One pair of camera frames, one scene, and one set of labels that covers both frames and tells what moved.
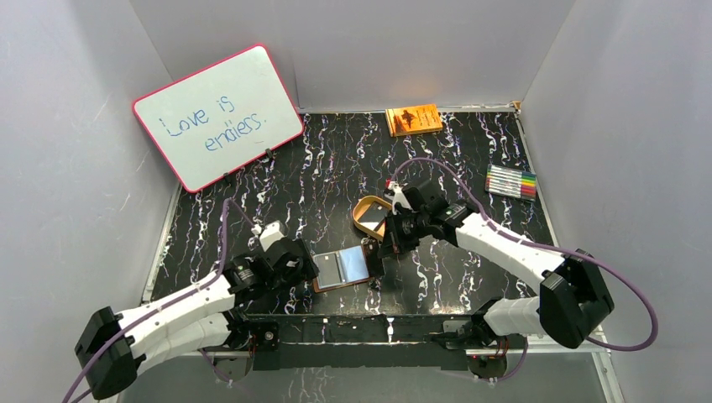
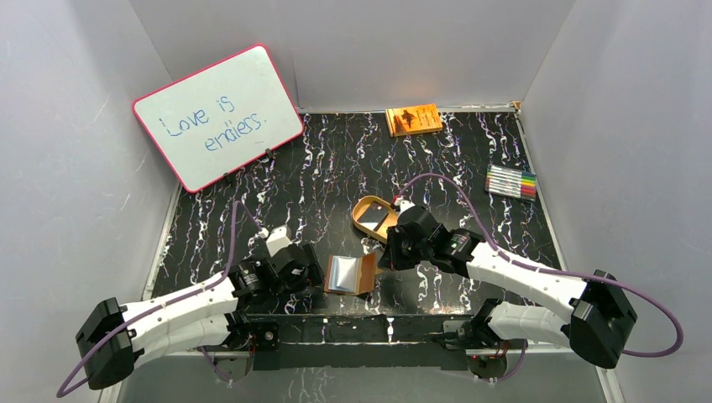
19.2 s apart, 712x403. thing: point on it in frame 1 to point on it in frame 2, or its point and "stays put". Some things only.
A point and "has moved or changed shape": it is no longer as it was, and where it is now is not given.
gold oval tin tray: x=360 y=207 stays put
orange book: x=413 y=120 stays put
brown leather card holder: x=340 y=268 has moved or changed shape
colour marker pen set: x=511 y=182 stays put
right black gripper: x=393 y=242 to x=390 y=259
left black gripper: x=303 y=262 stays put
